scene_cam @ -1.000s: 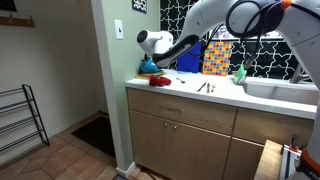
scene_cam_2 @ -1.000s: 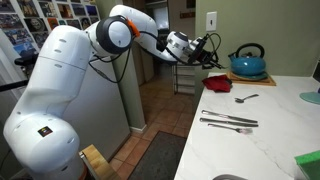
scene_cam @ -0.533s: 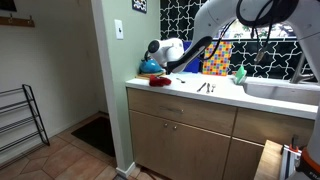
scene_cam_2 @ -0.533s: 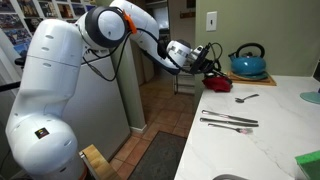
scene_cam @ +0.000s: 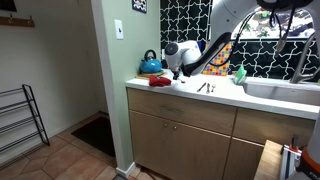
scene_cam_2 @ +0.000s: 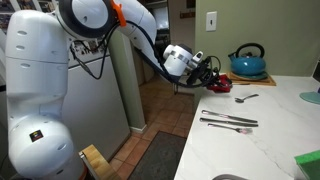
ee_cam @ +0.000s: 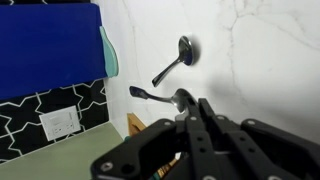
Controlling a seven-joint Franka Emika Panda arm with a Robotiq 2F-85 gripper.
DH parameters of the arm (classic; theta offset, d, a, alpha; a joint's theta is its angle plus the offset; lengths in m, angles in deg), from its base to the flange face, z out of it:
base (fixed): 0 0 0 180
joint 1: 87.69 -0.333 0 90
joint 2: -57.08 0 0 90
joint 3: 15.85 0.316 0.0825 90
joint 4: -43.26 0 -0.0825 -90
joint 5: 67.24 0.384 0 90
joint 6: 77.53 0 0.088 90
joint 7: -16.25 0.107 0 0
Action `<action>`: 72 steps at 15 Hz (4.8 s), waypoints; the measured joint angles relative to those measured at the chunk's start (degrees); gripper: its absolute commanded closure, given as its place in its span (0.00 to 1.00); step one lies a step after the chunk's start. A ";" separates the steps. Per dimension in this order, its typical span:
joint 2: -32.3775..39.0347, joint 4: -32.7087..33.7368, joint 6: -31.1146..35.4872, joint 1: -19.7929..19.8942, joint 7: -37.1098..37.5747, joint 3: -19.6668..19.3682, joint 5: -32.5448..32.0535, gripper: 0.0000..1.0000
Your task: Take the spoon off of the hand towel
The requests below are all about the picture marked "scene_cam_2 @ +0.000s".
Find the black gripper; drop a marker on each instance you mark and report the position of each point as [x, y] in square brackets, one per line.
[201, 73]

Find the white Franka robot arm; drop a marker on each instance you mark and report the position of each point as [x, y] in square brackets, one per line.
[36, 83]

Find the red hand towel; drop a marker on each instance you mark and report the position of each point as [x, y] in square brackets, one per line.
[225, 87]

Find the silver metal spoon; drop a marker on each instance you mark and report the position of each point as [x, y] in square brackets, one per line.
[245, 98]

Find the black metal shoe rack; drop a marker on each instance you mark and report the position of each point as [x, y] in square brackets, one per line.
[184, 89]

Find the silver table knife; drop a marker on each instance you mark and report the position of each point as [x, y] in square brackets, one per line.
[228, 122]
[228, 116]

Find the silver metal fork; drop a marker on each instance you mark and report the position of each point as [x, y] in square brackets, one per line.
[233, 129]

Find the wooden trivet board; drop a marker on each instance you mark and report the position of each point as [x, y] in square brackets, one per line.
[266, 81]

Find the dark floor mat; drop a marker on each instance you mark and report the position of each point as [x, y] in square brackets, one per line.
[160, 158]

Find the pale teal flat plate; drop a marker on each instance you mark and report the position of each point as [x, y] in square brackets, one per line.
[311, 97]

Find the white refrigerator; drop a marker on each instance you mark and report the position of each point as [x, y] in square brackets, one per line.
[96, 106]

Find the green sponge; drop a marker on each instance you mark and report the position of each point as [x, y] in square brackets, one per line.
[310, 165]

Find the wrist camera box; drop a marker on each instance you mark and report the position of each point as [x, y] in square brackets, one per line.
[197, 56]

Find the white light switch plate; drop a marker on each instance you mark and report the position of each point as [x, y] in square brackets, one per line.
[211, 21]

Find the wooden coat hook rail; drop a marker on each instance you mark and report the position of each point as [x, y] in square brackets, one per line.
[187, 15]

